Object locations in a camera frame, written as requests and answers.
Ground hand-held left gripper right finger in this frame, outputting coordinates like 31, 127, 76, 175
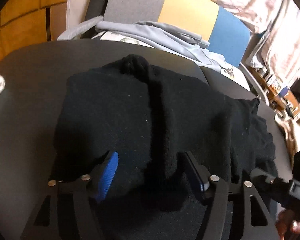
184, 151, 275, 240

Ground grey yellow blue chair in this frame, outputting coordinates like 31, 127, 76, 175
57, 0, 268, 103

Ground person's right hand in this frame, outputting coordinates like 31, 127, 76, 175
276, 209, 300, 240

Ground wooden wardrobe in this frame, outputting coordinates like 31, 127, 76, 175
0, 0, 70, 63

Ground black knit sweater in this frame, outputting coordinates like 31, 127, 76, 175
51, 54, 278, 240

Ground white printed seat cushion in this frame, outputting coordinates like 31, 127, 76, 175
91, 31, 250, 90

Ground cluttered wooden desk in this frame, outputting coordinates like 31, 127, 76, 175
252, 65, 300, 130

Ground small blue object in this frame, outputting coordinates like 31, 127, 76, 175
277, 85, 290, 98

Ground light grey hoodie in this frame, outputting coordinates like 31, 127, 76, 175
95, 20, 230, 73

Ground beige patterned curtain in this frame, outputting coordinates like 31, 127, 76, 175
180, 0, 300, 85

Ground black monitor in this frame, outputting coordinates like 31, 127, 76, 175
290, 77, 300, 98

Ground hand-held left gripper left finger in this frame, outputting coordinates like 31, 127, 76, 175
20, 151, 119, 240

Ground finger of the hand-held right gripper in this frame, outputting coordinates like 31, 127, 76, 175
250, 169, 277, 184

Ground black upright board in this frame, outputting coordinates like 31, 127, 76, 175
84, 0, 115, 20

